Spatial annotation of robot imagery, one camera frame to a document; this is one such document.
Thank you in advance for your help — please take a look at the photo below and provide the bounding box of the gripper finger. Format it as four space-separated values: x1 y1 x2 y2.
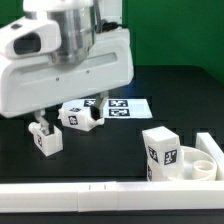
90 91 109 121
34 109 54 135

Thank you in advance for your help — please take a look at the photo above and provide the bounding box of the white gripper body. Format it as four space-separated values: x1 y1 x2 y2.
0 17 133 118

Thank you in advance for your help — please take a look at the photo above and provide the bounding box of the white round stool seat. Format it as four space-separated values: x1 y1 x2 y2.
147 145 218 183

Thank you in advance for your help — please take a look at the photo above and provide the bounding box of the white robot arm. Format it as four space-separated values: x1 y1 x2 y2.
0 0 133 131

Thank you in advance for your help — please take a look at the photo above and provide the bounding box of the paper sheet with markers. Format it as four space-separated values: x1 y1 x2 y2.
63 98 154 120

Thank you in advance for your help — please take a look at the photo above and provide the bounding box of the white front barrier rail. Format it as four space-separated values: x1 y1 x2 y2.
0 181 224 213

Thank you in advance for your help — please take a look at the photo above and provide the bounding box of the white barrier rail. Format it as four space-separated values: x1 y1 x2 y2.
195 132 224 181
0 181 224 213

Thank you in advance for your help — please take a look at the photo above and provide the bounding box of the white right barrier rail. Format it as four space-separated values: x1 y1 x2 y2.
195 132 224 181

